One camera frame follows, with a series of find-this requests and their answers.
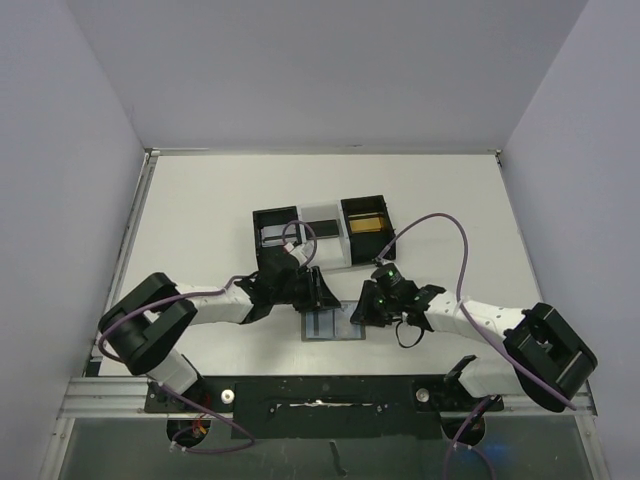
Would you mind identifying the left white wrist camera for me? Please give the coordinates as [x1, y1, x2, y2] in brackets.
[284, 243, 313, 267]

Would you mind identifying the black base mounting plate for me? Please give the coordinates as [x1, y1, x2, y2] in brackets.
[144, 374, 501, 441]

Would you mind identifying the silver card in left bin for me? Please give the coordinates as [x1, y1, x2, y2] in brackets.
[260, 224, 298, 247]

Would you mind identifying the aluminium frame rail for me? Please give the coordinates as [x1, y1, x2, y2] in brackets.
[484, 369, 596, 415]

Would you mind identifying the black white three-bin tray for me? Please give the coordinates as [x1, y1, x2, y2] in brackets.
[252, 195, 395, 271]

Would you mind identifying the black card in middle bin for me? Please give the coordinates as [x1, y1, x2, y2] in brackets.
[308, 219, 340, 238]

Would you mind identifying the grey leather card holder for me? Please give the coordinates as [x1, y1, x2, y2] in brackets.
[301, 301, 366, 342]

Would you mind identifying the gold card in right bin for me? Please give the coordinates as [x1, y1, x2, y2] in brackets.
[348, 212, 387, 234]

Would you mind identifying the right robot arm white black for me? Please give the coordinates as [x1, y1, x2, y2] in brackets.
[350, 263, 598, 413]

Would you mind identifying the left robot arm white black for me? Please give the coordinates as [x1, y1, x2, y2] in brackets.
[98, 251, 341, 394]

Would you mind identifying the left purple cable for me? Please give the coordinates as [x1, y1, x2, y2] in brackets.
[97, 220, 317, 455]

